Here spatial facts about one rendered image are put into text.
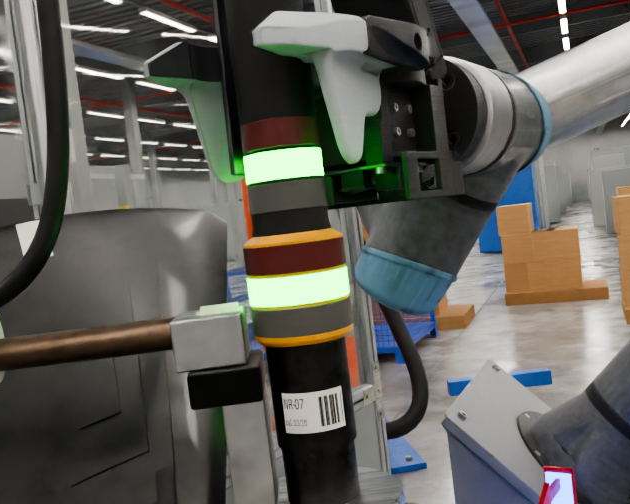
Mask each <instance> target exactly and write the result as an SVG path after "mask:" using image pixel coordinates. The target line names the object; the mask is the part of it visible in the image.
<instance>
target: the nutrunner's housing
mask: <svg viewBox="0 0 630 504"><path fill-rule="evenodd" d="M265 348H266V356H267V363H268V371H269V379H270V387H271V395H272V403H273V411H274V419H275V427H276V435H277V443H278V446H279V447H280V448H281V449H282V455H283V463H284V471H285V479H286V487H287V495H288V501H289V503H290V504H345V503H348V502H350V501H352V500H353V499H355V498H356V497H357V496H358V495H359V493H360V484H359V476H358V468H357V460H356V451H355V443H354V440H355V438H356V436H357V431H356V423H355V415H354V406H353V398H352V390H351V381H350V373H349V365H348V356H347V348H346V340H345V336H344V337H342V338H339V339H335V340H332V341H328V342H323V343H317V344H311V345H304V346H294V347H267V346H265Z"/></svg>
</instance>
